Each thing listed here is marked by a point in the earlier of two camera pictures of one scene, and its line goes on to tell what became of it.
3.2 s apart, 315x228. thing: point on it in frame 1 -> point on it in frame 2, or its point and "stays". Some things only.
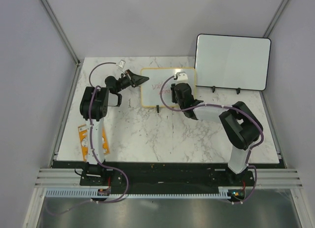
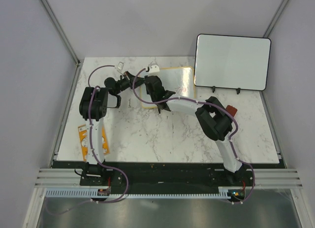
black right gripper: x=173 y=98 -> x=157 y=78
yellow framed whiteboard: x=151 y=88 stays
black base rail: x=148 y=175 stays
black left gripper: x=136 y=80 stays
